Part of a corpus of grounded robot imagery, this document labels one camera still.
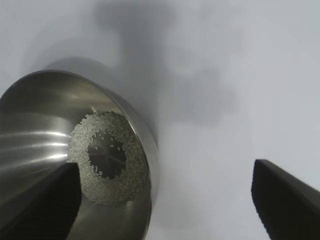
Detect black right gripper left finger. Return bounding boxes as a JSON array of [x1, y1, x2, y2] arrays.
[[0, 162, 83, 240]]

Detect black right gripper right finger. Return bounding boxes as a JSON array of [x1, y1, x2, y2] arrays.
[[250, 158, 320, 240]]

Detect white rice grains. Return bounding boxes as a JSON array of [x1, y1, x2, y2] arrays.
[[66, 111, 149, 207]]

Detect stainless steel mixing bowl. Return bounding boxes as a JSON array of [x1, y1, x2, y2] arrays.
[[0, 69, 160, 240]]

